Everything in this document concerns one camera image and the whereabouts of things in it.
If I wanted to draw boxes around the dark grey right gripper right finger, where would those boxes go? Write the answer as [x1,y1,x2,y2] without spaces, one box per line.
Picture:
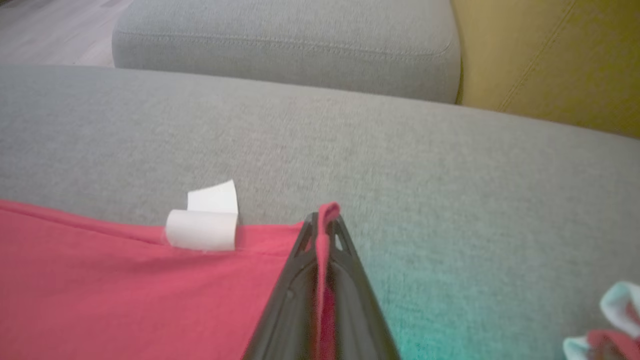
[327,215,401,360]

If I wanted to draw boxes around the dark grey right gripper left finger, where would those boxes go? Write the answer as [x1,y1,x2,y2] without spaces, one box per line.
[242,212,322,360]

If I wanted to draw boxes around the red t-shirt with white trim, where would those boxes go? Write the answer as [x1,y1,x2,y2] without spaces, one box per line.
[0,179,342,360]

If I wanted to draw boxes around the red shorts with white stripe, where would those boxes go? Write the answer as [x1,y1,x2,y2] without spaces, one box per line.
[562,280,640,360]

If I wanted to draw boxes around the grey sofa seat cushion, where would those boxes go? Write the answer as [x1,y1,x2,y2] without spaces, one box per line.
[111,0,462,105]

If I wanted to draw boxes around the yellow sofa backrest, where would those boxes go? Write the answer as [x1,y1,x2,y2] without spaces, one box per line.
[450,0,640,139]

